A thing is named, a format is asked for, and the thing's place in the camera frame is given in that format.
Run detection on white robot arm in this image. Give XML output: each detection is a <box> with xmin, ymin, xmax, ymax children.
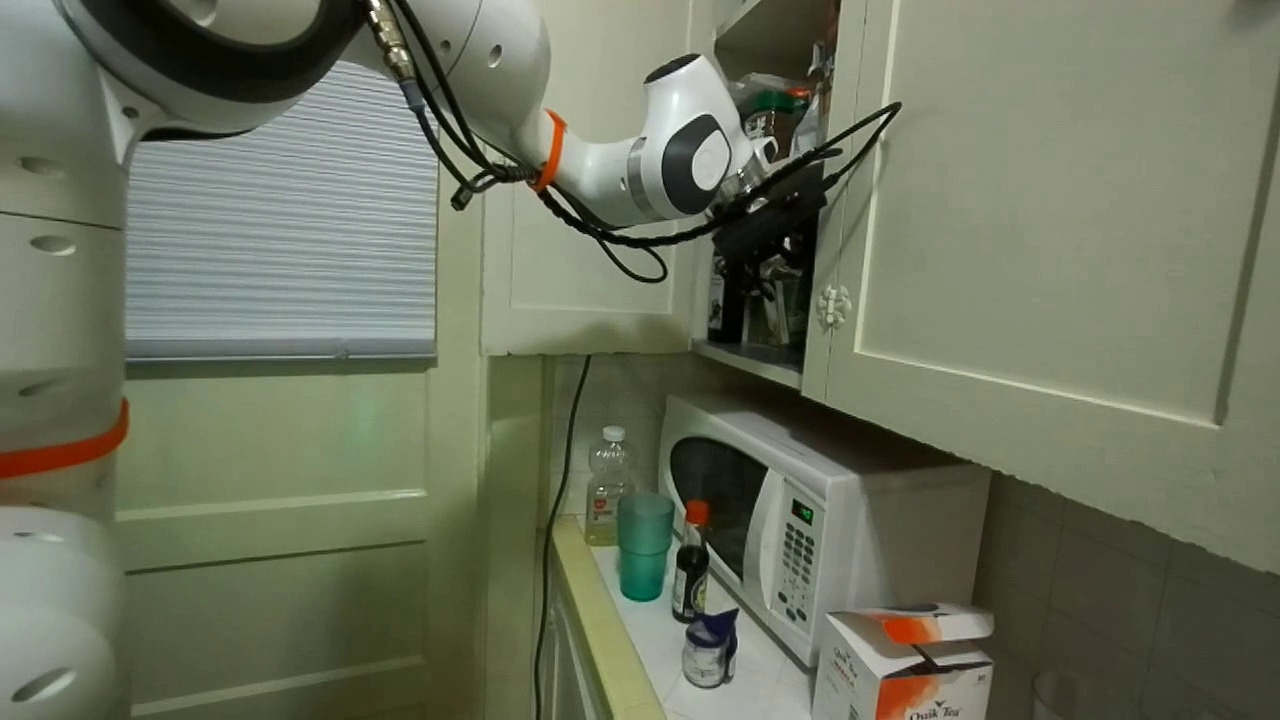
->
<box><xmin>0</xmin><ymin>0</ymin><xmax>783</xmax><ymax>720</ymax></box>

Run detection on white cardboard box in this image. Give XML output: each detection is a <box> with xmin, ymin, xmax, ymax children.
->
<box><xmin>814</xmin><ymin>605</ymin><xmax>996</xmax><ymax>720</ymax></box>

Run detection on dark sauce bottle red cap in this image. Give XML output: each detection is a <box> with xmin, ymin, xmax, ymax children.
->
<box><xmin>671</xmin><ymin>499</ymin><xmax>713</xmax><ymax>624</ymax></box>

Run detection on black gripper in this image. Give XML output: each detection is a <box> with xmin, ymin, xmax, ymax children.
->
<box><xmin>713</xmin><ymin>169</ymin><xmax>824</xmax><ymax>284</ymax></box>

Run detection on white window blind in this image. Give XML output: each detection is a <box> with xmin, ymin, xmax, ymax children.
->
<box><xmin>123</xmin><ymin>63</ymin><xmax>441</xmax><ymax>366</ymax></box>

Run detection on white cabinet door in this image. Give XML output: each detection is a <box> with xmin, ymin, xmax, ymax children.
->
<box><xmin>801</xmin><ymin>0</ymin><xmax>1280</xmax><ymax>572</ymax></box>

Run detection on open wall cabinet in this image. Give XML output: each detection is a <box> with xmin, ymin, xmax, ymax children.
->
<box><xmin>698</xmin><ymin>0</ymin><xmax>853</xmax><ymax>396</ymax></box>

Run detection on black power cable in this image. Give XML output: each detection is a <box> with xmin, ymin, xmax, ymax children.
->
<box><xmin>527</xmin><ymin>356</ymin><xmax>591</xmax><ymax>720</ymax></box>

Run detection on teal plastic cup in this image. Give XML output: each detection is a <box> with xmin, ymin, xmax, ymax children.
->
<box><xmin>615</xmin><ymin>491</ymin><xmax>671</xmax><ymax>599</ymax></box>

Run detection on white microwave oven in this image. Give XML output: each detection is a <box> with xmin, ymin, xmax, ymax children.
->
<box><xmin>659</xmin><ymin>396</ymin><xmax>987</xmax><ymax>668</ymax></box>

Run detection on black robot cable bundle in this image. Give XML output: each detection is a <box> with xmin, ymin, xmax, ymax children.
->
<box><xmin>363</xmin><ymin>0</ymin><xmax>904</xmax><ymax>293</ymax></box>

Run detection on clear plastic bottle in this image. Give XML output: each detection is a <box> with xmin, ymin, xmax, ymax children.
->
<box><xmin>584</xmin><ymin>426</ymin><xmax>637</xmax><ymax>544</ymax></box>

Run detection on small blue white jug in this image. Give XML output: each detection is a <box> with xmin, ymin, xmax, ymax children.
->
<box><xmin>681</xmin><ymin>607</ymin><xmax>735</xmax><ymax>690</ymax></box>

